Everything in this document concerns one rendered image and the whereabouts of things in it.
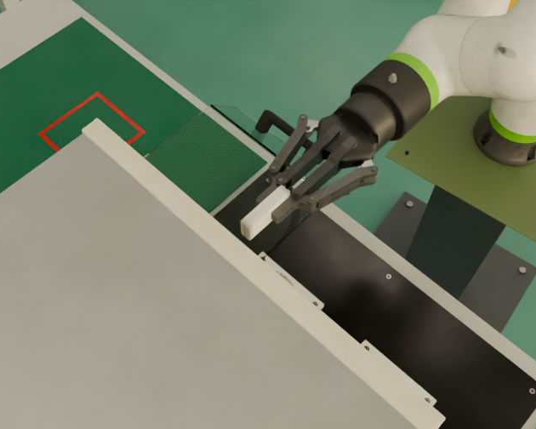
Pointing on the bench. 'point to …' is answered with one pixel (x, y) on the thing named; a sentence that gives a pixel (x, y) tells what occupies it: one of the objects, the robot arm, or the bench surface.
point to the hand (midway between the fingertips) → (265, 212)
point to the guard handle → (277, 127)
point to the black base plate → (408, 328)
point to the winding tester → (156, 314)
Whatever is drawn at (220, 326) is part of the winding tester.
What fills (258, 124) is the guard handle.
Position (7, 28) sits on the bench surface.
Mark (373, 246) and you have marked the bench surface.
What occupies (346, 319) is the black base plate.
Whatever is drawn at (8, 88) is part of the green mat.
